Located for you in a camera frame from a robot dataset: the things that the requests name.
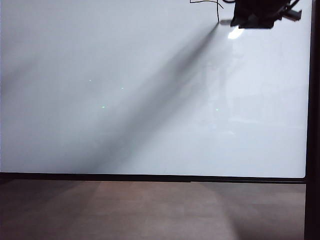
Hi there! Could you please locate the whiteboard with black frame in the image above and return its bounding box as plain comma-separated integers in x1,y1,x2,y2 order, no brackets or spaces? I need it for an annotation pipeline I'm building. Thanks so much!
0,0,313,185

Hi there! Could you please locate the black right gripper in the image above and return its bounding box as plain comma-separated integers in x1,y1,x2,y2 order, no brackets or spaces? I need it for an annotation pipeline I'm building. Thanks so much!
229,0,292,30

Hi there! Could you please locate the black whiteboard stand post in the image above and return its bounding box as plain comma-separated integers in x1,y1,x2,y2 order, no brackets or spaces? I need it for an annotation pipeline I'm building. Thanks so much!
303,0,320,240

